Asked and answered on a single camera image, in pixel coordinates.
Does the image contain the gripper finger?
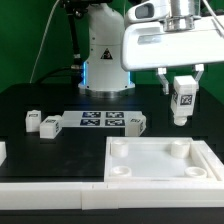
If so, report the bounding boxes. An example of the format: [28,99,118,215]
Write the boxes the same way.
[194,64,204,82]
[156,68,169,95]

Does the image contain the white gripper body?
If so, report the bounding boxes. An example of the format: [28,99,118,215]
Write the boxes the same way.
[121,17,224,71]

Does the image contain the white square tabletop part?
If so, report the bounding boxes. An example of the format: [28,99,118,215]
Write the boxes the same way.
[104,137,217,182]

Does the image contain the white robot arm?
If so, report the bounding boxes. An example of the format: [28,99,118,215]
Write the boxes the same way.
[79,0,224,98]

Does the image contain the white plate with tags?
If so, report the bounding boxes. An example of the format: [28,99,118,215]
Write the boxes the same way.
[62,111,142,128]

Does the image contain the white left fence block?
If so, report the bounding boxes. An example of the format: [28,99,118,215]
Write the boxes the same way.
[0,141,7,166]

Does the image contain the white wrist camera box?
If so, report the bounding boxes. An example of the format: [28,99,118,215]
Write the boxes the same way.
[125,0,169,24]

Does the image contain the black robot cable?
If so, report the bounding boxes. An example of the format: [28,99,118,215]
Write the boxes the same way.
[34,0,114,85]

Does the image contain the white thin cable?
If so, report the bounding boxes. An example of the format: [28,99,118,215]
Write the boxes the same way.
[29,0,62,84]

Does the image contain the white right fence rail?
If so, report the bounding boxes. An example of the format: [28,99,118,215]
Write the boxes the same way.
[190,141,224,182]

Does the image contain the white fence rail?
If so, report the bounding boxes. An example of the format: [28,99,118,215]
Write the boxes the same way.
[190,141,224,182]
[0,182,224,210]

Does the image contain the white front fence rail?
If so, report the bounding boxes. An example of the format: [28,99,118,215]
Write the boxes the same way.
[0,182,224,210]

